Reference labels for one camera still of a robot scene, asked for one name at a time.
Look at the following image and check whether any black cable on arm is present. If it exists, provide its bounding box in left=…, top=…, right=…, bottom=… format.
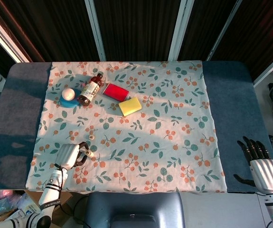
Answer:
left=54, top=163, right=65, bottom=193

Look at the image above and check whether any white screen frame post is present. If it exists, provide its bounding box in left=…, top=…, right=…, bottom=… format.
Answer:
left=0, top=6, right=30, bottom=64
left=169, top=0, right=195, bottom=61
left=207, top=0, right=244, bottom=61
left=84, top=0, right=106, bottom=61
left=253, top=47, right=273, bottom=86

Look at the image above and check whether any floral berry print tablecloth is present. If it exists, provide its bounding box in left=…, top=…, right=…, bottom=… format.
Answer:
left=25, top=60, right=227, bottom=193

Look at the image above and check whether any dark ribbed screen panel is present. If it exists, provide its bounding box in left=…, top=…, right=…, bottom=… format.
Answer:
left=178, top=0, right=236, bottom=61
left=95, top=0, right=182, bottom=61
left=0, top=0, right=101, bottom=63
left=213, top=0, right=273, bottom=80

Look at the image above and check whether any red flat box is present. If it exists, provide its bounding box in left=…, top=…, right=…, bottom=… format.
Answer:
left=102, top=83, right=130, bottom=101

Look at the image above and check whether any blue round disc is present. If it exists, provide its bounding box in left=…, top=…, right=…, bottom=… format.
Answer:
left=59, top=94, right=80, bottom=108

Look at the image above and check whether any cardboard box with items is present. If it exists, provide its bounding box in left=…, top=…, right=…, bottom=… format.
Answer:
left=0, top=189, right=44, bottom=228

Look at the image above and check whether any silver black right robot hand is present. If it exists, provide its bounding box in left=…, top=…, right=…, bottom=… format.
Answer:
left=233, top=136, right=273, bottom=196

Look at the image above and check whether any brown bottle with label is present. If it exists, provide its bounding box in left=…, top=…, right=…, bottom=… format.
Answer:
left=77, top=73, right=104, bottom=106

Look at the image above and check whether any grey blue robot torso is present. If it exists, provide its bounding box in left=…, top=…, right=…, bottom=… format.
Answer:
left=83, top=191, right=187, bottom=228

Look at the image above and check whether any teal blue table cover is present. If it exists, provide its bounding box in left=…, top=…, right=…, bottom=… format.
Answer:
left=0, top=61, right=273, bottom=193

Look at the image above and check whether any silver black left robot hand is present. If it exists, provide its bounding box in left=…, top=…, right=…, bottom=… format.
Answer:
left=55, top=142, right=90, bottom=170

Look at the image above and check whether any white ball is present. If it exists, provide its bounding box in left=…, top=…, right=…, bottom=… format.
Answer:
left=62, top=87, right=76, bottom=102

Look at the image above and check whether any black floor cable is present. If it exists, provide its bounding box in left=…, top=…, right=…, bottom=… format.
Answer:
left=73, top=195, right=90, bottom=226

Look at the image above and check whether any yellow sponge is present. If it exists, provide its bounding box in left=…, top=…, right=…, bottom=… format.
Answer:
left=118, top=96, right=143, bottom=117

